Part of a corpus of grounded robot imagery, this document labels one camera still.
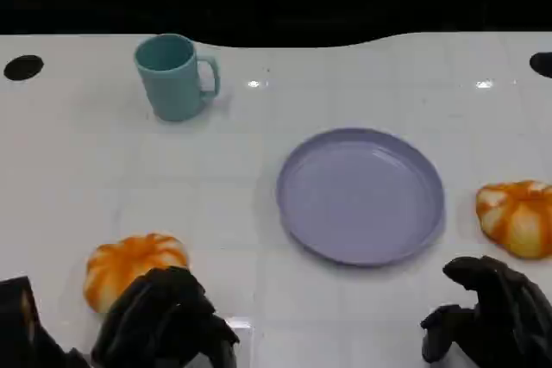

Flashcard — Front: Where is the lilac plate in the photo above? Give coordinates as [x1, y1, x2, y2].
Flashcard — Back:
[275, 127, 446, 267]

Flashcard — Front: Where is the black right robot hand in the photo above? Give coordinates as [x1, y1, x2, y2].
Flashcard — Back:
[420, 255, 552, 368]

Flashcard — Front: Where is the pale green mug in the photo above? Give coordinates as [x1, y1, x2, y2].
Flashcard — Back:
[134, 33, 222, 122]

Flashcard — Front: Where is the black table cable hole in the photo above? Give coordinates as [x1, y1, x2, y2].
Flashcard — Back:
[529, 52, 552, 77]
[3, 54, 45, 82]

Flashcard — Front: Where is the orange and white bread roll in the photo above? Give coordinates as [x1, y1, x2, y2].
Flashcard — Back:
[83, 233, 190, 314]
[475, 179, 552, 261]

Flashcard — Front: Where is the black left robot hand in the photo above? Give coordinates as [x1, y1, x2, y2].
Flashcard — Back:
[90, 265, 241, 368]

